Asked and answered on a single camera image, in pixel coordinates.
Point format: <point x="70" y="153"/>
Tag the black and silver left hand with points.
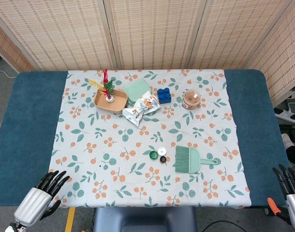
<point x="33" y="205"/>

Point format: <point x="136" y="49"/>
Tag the green bottle cap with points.
<point x="153" y="155"/>

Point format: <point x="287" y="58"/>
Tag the black bottle cap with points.
<point x="163" y="159"/>

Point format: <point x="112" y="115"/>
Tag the white bottle cap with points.
<point x="162" y="151"/>

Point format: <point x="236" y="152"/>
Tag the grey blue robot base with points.
<point x="145" y="220"/>

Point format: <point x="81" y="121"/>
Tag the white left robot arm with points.
<point x="15" y="227"/>

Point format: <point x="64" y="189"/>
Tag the white shoe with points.
<point x="287" y="140"/>

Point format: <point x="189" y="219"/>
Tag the dark blue felt table cover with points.
<point x="24" y="120"/>

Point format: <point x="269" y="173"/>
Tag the white power strip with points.
<point x="290" y="117"/>

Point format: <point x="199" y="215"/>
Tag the floral fruit print tablecloth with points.
<point x="137" y="181"/>

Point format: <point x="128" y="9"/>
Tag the brown paper tray box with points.
<point x="118" y="101"/>

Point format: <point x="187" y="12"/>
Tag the silver snack bag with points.
<point x="137" y="111"/>

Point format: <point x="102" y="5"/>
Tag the colourful feather shuttlecock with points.
<point x="105" y="77"/>

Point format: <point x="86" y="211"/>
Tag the woven bamboo screen panel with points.
<point x="53" y="36"/>
<point x="7" y="46"/>
<point x="154" y="33"/>
<point x="283" y="60"/>
<point x="234" y="33"/>

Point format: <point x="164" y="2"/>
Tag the round snack jar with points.
<point x="191" y="100"/>

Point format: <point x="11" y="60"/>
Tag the green square lid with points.
<point x="136" y="89"/>

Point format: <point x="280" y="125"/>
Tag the blue building block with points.
<point x="164" y="96"/>

